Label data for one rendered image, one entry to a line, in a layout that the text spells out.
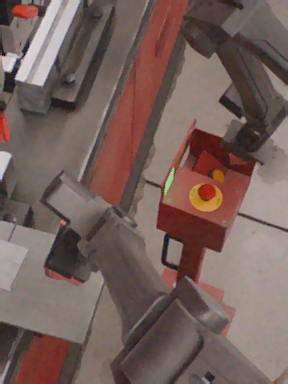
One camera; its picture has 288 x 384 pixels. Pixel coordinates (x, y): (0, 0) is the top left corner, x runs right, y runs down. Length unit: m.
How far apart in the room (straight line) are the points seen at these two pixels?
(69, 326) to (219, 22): 0.54
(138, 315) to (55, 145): 0.94
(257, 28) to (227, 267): 1.48
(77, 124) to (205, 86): 1.30
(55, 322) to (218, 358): 0.67
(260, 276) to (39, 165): 1.09
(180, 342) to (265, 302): 1.80
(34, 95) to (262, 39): 0.67
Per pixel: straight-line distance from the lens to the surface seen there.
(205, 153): 1.74
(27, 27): 1.34
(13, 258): 1.30
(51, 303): 1.26
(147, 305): 0.68
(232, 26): 1.04
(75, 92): 1.63
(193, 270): 1.98
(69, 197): 1.02
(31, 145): 1.59
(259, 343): 2.35
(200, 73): 2.90
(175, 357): 0.62
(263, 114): 1.38
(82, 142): 1.58
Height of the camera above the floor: 2.15
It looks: 61 degrees down
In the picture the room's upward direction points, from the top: 6 degrees clockwise
